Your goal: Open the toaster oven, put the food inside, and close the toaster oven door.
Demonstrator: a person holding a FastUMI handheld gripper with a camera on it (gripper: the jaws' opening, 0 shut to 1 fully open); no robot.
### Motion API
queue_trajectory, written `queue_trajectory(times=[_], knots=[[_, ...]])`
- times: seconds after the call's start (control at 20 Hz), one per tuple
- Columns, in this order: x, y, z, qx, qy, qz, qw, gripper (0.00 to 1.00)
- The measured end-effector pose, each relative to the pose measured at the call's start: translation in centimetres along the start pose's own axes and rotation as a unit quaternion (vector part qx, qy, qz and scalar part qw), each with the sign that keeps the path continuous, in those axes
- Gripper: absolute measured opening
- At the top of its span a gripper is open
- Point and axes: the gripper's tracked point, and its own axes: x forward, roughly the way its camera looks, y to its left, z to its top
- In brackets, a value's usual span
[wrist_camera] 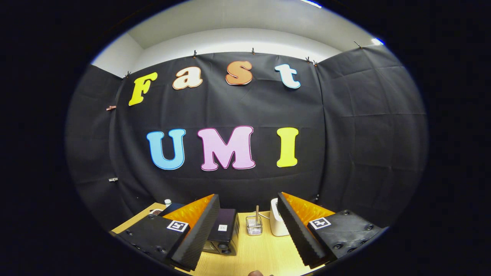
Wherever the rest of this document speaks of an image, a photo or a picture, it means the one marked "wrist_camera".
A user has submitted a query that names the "black toaster oven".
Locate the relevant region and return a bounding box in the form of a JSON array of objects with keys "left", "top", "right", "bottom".
[{"left": 157, "top": 202, "right": 239, "bottom": 256}]

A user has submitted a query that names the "wire mesh utensil holder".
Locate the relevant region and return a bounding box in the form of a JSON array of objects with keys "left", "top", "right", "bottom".
[{"left": 246, "top": 215, "right": 263, "bottom": 236}]

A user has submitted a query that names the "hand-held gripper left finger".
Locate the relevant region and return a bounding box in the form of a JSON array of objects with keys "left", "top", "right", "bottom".
[{"left": 115, "top": 194, "right": 221, "bottom": 271}]

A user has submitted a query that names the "row of black clips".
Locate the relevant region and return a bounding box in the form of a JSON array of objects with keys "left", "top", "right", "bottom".
[{"left": 125, "top": 41, "right": 363, "bottom": 78}]

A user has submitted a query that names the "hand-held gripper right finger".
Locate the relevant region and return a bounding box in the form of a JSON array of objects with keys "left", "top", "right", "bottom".
[{"left": 277, "top": 192, "right": 384, "bottom": 269}]

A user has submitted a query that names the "cream white toaster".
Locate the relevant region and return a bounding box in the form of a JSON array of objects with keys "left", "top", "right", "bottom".
[{"left": 270, "top": 198, "right": 290, "bottom": 237}]

